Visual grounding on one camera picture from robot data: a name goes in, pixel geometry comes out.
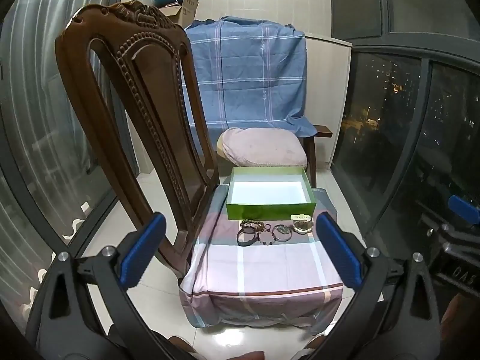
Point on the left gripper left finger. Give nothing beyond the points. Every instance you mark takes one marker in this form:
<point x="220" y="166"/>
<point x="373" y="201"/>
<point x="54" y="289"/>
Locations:
<point x="84" y="311"/>

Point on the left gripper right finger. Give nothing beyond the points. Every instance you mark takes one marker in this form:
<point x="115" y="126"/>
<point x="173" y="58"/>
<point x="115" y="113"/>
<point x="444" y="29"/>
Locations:
<point x="393" y="313"/>

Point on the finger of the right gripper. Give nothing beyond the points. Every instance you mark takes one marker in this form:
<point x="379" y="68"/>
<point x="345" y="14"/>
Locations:
<point x="463" y="209"/>

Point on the cream white wristwatch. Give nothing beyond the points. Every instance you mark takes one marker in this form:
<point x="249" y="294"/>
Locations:
<point x="302" y="223"/>

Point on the silver bangle with green stones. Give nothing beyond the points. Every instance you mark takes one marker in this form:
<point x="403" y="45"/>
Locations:
<point x="282" y="233"/>

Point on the black watch band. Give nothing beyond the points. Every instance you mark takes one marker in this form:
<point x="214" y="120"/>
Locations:
<point x="246" y="237"/>

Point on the person's right hand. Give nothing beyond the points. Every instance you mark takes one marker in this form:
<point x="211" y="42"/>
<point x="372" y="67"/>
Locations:
<point x="456" y="316"/>

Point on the pink plaid cloth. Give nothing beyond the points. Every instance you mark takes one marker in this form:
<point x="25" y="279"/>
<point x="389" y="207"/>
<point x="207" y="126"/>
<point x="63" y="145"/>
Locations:
<point x="292" y="283"/>

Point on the dark wooden chair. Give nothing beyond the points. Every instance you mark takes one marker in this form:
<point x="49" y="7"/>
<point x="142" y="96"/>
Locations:
<point x="310" y="147"/>

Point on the green cardboard box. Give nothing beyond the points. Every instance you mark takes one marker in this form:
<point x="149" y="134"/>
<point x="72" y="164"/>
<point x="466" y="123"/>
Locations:
<point x="269" y="193"/>

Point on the pink cushion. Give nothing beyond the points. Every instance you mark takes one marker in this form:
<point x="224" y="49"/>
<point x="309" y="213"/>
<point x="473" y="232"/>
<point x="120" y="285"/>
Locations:
<point x="261" y="147"/>

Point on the blue plaid cloth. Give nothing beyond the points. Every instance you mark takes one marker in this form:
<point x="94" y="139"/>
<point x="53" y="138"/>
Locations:
<point x="251" y="74"/>

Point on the carved brown wooden chair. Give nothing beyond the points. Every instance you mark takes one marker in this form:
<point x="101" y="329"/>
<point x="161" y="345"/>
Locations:
<point x="149" y="62"/>

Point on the brown cardboard box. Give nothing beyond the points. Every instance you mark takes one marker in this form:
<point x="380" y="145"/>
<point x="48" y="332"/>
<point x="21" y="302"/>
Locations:
<point x="181" y="13"/>

